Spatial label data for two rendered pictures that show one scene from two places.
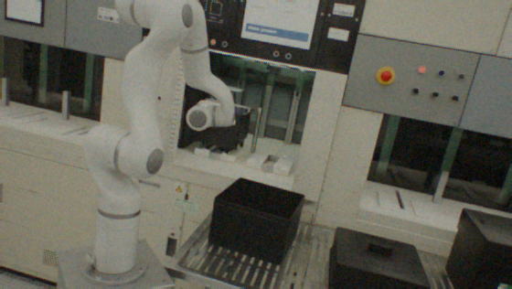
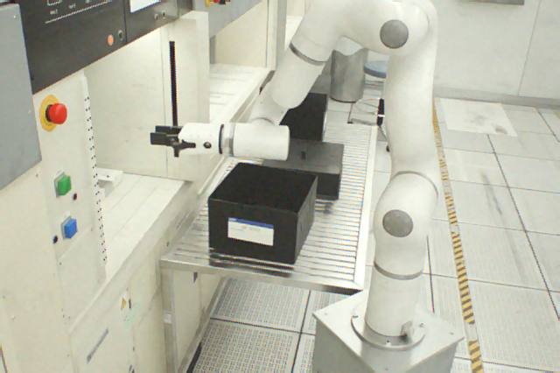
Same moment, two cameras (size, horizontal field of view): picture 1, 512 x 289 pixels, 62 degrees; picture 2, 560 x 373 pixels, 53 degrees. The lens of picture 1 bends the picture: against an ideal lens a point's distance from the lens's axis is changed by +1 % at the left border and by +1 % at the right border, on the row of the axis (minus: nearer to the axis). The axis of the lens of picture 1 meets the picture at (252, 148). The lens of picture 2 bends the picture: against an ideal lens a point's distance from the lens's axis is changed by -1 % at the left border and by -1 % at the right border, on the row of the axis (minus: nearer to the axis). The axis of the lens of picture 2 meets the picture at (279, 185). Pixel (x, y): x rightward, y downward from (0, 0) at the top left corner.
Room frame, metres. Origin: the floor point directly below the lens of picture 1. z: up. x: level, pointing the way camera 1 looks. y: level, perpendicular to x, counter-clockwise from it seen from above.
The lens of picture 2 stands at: (1.42, 1.47, 1.72)
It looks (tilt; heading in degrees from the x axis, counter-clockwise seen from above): 27 degrees down; 269
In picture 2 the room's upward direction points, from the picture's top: 3 degrees clockwise
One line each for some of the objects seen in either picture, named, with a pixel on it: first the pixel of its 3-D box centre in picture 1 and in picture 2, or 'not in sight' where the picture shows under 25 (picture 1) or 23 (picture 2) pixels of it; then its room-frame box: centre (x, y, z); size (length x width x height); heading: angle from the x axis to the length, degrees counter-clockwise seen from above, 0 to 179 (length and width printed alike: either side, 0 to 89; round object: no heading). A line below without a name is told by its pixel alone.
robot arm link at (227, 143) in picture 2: not in sight; (228, 139); (1.53, 0.19, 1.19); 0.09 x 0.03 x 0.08; 87
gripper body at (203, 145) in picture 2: not in sight; (203, 137); (1.60, 0.19, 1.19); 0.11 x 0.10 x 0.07; 177
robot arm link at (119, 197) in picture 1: (114, 167); (402, 228); (1.12, 0.38, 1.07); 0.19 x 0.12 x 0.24; 67
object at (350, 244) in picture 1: (376, 262); (304, 162); (1.30, -0.48, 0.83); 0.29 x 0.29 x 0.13; 81
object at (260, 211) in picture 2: (258, 217); (264, 210); (1.44, -0.07, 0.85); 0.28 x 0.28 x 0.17; 75
